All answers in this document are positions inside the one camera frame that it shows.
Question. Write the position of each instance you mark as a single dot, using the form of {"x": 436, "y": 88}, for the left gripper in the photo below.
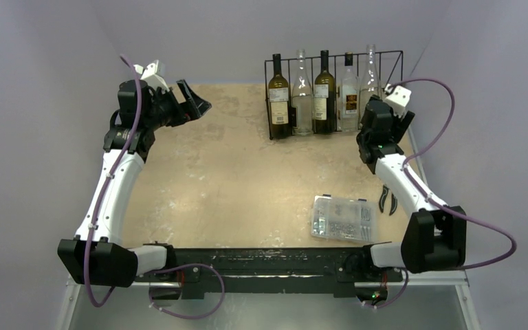
{"x": 193, "y": 108}

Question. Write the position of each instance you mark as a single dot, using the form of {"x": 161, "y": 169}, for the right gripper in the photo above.
{"x": 406, "y": 121}

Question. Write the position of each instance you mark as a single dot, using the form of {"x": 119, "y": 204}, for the tall clear glass bottle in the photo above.
{"x": 369, "y": 83}

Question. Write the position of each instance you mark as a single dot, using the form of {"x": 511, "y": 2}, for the clear bottle black cap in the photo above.
{"x": 349, "y": 91}

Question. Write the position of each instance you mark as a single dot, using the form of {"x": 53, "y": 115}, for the dark green bottle white label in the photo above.
{"x": 324, "y": 98}

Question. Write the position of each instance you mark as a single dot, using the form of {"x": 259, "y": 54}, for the dark green wine bottle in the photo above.
{"x": 278, "y": 96}

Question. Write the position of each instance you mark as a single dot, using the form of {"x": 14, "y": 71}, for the clear slender glass bottle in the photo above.
{"x": 302, "y": 97}

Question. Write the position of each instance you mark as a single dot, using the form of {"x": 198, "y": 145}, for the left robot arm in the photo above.
{"x": 95, "y": 254}

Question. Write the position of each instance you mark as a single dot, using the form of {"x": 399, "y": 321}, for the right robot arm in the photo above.
{"x": 435, "y": 237}

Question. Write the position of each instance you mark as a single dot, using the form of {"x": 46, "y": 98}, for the black pliers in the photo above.
{"x": 387, "y": 194}

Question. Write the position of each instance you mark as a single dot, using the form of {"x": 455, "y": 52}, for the clear plastic screw box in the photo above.
{"x": 344, "y": 219}

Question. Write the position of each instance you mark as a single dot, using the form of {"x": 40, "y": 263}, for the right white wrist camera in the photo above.
{"x": 397, "y": 97}

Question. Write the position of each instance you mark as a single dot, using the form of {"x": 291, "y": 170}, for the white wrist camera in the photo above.
{"x": 153, "y": 75}
{"x": 397, "y": 97}

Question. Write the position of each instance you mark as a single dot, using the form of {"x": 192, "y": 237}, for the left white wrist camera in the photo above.
{"x": 153, "y": 75}

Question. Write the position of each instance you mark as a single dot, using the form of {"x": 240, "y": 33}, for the black wire wine rack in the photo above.
{"x": 388, "y": 63}

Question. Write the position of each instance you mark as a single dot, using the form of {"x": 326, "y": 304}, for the black aluminium mounting rail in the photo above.
{"x": 343, "y": 272}

